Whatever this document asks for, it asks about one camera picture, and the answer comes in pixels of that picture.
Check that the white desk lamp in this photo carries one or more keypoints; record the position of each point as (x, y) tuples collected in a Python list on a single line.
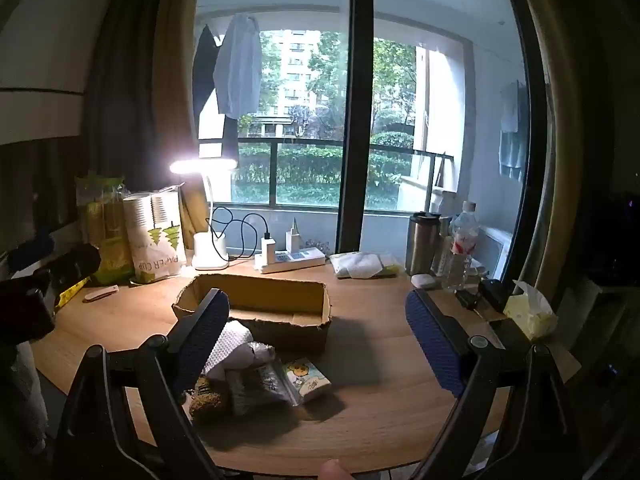
[(210, 252)]

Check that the white power strip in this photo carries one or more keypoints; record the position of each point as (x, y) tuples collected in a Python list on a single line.
[(300, 260)]

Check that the brown plush toy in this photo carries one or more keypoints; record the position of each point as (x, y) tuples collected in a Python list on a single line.
[(207, 402)]

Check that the white folded cloth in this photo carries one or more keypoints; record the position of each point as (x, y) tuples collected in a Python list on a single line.
[(360, 265)]

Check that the beige curtain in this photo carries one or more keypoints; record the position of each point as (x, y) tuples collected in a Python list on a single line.
[(175, 60)]

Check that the person's left forearm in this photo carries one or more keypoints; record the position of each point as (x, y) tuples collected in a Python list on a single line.
[(22, 395)]

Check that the white charger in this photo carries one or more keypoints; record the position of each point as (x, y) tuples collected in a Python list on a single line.
[(268, 252)]

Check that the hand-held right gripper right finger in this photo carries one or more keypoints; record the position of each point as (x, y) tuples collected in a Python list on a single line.
[(435, 345)]

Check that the green paper cup package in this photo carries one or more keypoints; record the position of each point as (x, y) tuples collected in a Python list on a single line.
[(107, 240)]

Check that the white paper cup package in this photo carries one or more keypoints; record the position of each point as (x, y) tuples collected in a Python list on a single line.
[(155, 255)]

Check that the small black device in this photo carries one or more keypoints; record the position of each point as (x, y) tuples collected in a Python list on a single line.
[(492, 292)]

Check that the black window frame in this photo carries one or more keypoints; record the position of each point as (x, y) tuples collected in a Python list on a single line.
[(355, 110)]

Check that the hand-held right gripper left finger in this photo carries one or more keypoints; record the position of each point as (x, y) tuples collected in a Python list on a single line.
[(200, 340)]

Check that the cardboard box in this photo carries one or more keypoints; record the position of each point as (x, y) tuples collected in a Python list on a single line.
[(300, 332)]

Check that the white earbuds case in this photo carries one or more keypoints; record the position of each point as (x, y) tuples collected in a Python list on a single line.
[(425, 281)]

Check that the yellow tissue pack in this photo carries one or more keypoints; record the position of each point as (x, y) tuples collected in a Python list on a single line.
[(530, 317)]

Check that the steel thermos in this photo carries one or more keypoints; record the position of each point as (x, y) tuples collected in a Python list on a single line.
[(420, 245)]

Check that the hanging pale towels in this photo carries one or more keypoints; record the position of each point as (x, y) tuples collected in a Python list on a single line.
[(512, 130)]

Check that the grey curtain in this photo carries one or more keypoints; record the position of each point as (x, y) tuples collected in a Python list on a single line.
[(125, 85)]

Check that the beige folding knife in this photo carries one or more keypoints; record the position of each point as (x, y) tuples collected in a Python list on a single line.
[(100, 294)]

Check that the hanging dark garment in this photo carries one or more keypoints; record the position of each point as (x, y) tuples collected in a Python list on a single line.
[(205, 70)]

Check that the black balcony railing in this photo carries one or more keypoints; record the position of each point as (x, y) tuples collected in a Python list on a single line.
[(272, 170)]

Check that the yellow packet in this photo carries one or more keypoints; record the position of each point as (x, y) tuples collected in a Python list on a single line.
[(72, 292)]

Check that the clear water bottle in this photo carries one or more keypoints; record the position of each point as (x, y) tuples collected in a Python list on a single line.
[(460, 260)]

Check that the white textured cloth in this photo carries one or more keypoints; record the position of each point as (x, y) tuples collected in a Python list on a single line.
[(235, 342)]

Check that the white plug adapter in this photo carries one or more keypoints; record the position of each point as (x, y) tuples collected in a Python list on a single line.
[(292, 242)]

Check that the duck print tissue packet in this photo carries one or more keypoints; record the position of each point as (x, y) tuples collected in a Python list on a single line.
[(305, 377)]

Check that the person's right hand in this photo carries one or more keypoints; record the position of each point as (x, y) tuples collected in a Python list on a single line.
[(336, 471)]

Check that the clear plastic bag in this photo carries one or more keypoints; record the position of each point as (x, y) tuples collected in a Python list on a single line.
[(260, 385)]

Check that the hanging light blue shirt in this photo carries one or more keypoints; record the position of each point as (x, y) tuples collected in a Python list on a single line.
[(237, 70)]

